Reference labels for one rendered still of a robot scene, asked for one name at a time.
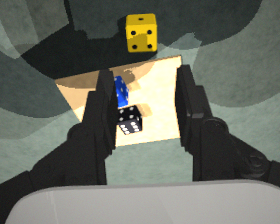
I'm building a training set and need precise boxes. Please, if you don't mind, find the blue die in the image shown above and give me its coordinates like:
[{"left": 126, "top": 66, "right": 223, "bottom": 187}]
[{"left": 114, "top": 76, "right": 129, "bottom": 108}]

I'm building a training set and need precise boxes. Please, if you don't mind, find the yellow die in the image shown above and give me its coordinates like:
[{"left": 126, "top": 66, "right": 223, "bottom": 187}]
[{"left": 126, "top": 14, "right": 157, "bottom": 52}]

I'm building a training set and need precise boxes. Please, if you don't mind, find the tan flat mat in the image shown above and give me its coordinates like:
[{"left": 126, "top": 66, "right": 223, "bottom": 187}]
[{"left": 55, "top": 55, "right": 181, "bottom": 146}]

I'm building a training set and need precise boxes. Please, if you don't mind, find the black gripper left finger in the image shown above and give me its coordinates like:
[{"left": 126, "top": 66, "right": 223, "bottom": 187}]
[{"left": 0, "top": 69, "right": 119, "bottom": 224}]

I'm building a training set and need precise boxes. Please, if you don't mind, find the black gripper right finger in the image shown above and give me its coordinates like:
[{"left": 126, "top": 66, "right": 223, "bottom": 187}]
[{"left": 174, "top": 65, "right": 280, "bottom": 187}]

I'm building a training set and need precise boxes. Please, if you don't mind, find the black die with white pips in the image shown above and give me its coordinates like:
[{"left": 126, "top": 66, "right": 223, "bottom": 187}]
[{"left": 117, "top": 105, "right": 143, "bottom": 135}]

